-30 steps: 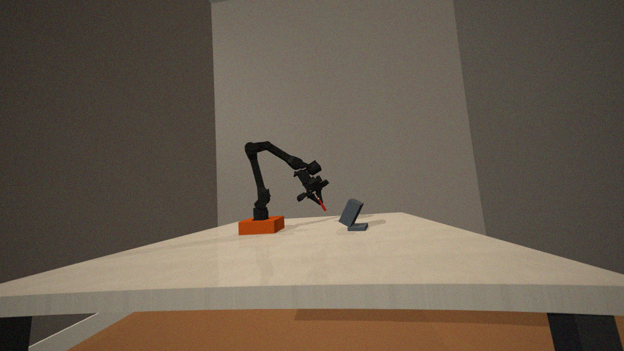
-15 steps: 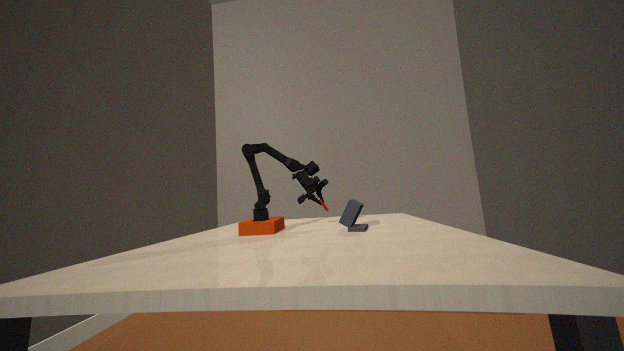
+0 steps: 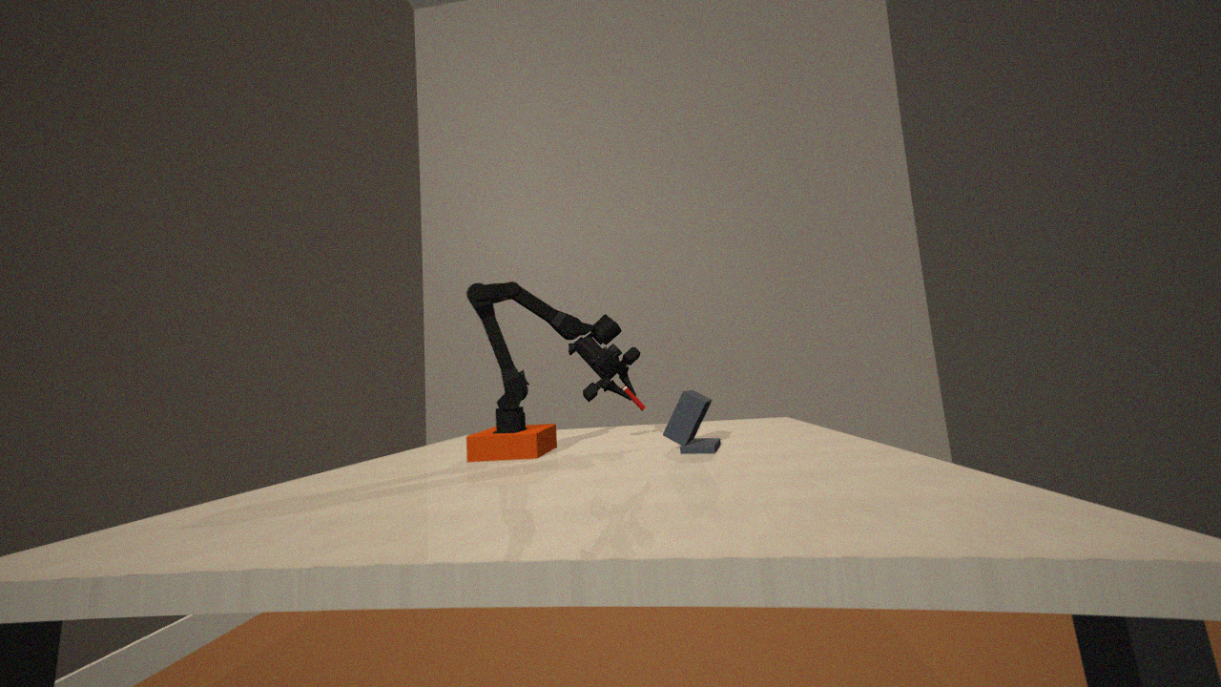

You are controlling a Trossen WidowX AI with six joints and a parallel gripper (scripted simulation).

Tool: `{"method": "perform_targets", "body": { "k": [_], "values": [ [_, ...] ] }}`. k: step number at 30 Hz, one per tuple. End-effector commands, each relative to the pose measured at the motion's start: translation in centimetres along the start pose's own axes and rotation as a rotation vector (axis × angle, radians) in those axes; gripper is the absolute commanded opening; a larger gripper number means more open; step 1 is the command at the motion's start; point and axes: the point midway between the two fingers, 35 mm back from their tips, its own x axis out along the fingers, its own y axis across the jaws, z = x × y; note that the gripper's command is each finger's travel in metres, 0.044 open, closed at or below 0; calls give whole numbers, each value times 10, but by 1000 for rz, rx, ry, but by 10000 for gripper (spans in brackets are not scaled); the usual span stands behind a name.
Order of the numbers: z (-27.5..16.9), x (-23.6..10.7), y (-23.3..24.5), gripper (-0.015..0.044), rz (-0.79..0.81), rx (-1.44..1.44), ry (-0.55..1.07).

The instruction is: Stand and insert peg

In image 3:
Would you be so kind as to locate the dark grey sloped panel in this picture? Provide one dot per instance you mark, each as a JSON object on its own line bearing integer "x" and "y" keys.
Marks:
{"x": 685, "y": 421}

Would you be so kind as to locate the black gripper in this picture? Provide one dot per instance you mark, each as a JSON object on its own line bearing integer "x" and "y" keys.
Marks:
{"x": 605, "y": 382}

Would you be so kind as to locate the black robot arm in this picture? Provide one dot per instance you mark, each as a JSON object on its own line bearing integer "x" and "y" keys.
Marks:
{"x": 510, "y": 417}

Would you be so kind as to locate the red peg with white band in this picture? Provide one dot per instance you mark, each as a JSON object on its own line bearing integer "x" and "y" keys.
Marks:
{"x": 636, "y": 401}

